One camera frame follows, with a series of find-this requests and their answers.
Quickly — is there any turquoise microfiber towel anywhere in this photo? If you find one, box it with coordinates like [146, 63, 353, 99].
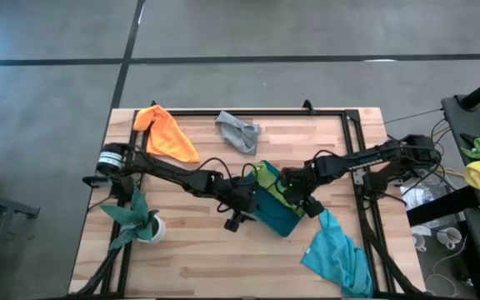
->
[300, 207, 374, 299]

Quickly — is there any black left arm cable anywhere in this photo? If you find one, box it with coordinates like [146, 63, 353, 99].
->
[189, 156, 262, 213]

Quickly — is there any green microfiber towel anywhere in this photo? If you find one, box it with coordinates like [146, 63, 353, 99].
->
[252, 161, 308, 218]

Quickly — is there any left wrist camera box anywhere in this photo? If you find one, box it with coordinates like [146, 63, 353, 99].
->
[222, 217, 242, 233]

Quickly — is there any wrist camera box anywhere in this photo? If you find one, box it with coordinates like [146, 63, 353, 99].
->
[303, 195, 326, 219]
[222, 217, 242, 233]

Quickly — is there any dark metal stand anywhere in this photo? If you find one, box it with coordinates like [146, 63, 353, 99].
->
[0, 185, 41, 300]

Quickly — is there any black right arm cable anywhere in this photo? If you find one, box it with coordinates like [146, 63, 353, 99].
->
[306, 148, 342, 168]

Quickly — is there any white plastic bag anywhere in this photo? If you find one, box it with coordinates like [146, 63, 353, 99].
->
[401, 182, 437, 209]

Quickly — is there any orange microfiber towel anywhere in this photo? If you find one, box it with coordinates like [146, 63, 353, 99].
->
[132, 104, 202, 164]

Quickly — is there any white mug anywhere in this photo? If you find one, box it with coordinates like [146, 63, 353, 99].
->
[435, 227, 463, 250]
[411, 232, 433, 253]

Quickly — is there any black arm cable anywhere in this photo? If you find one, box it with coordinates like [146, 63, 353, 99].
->
[189, 156, 262, 213]
[306, 148, 342, 168]

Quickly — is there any grey microfiber towel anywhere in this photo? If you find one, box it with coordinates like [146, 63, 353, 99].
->
[214, 110, 262, 156]

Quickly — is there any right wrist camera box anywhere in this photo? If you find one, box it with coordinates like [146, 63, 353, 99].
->
[303, 195, 326, 219]

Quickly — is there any artificial green plant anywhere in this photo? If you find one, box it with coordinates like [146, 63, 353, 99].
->
[99, 185, 160, 251]

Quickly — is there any teal plastic basket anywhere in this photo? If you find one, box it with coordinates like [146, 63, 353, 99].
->
[246, 160, 308, 238]

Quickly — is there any dark grey cart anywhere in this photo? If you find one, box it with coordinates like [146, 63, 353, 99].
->
[442, 94, 480, 300]

